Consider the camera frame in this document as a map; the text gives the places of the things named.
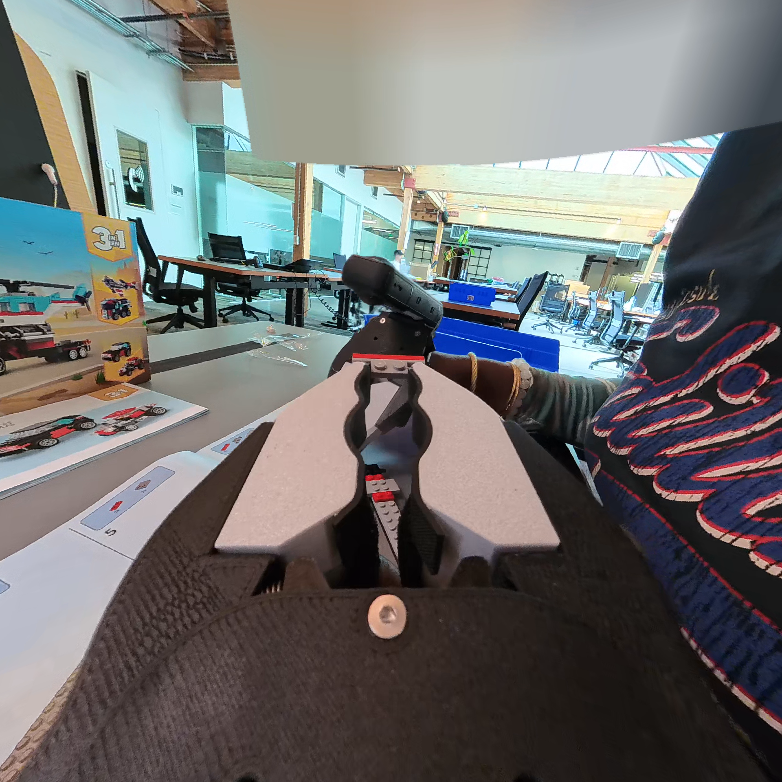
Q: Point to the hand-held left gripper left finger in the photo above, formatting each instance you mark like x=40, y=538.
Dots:
x=293, y=476

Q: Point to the wooden pillar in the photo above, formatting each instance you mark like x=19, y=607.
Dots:
x=302, y=208

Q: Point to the wooden top office desk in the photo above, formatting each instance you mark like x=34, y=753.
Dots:
x=482, y=308
x=244, y=264

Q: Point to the open instruction booklet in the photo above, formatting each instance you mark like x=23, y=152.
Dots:
x=55, y=580

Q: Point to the car cover instruction booklet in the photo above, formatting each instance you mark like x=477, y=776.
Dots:
x=91, y=427

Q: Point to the person's printed black shirt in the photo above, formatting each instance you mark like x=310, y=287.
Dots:
x=702, y=427

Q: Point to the small red grey lego assembly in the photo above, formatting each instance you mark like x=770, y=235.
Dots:
x=389, y=368

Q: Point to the small blue bin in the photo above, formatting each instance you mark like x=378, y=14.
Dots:
x=471, y=293

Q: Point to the white door with window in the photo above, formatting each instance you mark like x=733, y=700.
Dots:
x=134, y=171

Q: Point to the row of office chairs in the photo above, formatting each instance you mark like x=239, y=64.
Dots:
x=599, y=317

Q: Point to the potted plant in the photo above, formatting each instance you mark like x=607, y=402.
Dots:
x=462, y=244

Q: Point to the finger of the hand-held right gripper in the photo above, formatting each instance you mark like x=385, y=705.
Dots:
x=391, y=406

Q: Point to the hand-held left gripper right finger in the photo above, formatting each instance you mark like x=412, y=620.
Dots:
x=482, y=476

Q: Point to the clear plastic bag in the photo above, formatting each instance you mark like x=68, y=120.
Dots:
x=284, y=360
x=278, y=343

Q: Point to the long grey lego chassis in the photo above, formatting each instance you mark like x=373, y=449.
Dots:
x=382, y=495

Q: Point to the person's right hand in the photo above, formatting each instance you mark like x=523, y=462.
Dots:
x=449, y=372

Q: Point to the blue plastic bin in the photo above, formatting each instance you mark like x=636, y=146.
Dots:
x=501, y=348

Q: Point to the lego set box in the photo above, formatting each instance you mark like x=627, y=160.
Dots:
x=49, y=305

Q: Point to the black office chair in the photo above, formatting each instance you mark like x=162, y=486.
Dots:
x=244, y=302
x=165, y=287

